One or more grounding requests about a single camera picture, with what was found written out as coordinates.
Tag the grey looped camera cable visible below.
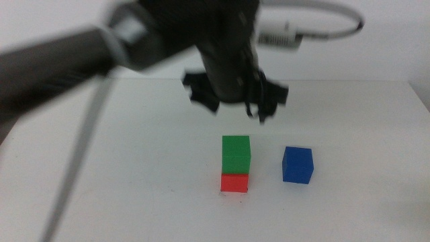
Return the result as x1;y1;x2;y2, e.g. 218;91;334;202
260;0;366;40

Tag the green cube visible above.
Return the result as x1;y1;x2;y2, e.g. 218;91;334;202
221;135;252;175

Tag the red cube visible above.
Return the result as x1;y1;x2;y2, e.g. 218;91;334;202
220;172;250;194

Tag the blue cube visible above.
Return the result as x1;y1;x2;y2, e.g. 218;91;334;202
282;146;314;185

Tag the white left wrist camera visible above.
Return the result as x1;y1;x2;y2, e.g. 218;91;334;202
257;19;304;52

